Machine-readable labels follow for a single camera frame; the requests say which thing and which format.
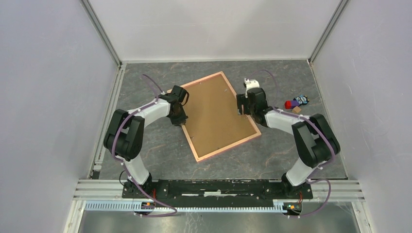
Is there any red purple toy block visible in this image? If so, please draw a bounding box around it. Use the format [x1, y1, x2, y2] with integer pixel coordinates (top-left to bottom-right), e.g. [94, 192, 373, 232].
[284, 100, 300, 109]

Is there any blue owl toy block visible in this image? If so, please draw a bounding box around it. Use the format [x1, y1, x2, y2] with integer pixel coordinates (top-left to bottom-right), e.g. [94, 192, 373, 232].
[294, 95, 310, 106]

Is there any small brown wooden cube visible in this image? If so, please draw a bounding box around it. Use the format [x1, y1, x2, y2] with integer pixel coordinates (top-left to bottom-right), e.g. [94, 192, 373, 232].
[292, 106, 302, 114]

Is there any aluminium rail frame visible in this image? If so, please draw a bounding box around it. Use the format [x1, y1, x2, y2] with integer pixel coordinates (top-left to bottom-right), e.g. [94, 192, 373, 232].
[63, 61, 376, 233]

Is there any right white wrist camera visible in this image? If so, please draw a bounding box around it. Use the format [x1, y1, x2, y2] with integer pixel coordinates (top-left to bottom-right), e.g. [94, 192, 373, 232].
[243, 79, 260, 98]

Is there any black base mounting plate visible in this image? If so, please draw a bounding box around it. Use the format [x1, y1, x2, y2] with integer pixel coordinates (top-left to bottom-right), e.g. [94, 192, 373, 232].
[122, 179, 313, 208]

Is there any brown cardboard backing board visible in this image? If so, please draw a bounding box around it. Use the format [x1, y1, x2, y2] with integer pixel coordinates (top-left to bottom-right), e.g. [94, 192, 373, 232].
[182, 75, 258, 158]

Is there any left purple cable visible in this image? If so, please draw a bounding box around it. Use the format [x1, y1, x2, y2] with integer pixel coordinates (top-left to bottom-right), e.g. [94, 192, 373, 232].
[110, 74, 178, 218]

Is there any white slotted cable duct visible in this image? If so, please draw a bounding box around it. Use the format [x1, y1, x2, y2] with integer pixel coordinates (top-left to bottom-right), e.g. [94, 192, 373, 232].
[84, 200, 302, 213]

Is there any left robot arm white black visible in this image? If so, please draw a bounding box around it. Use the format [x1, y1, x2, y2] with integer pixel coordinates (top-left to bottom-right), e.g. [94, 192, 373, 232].
[103, 85, 189, 198]

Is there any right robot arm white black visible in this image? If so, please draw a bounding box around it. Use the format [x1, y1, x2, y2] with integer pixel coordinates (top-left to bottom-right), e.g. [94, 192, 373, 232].
[236, 87, 341, 198]

